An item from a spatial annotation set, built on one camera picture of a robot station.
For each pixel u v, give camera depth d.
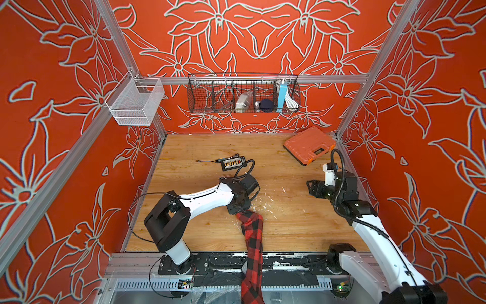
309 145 1.07
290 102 0.91
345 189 0.59
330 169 0.70
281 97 0.88
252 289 0.65
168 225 0.44
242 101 0.92
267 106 0.95
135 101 0.94
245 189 0.66
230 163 1.04
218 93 1.01
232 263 0.74
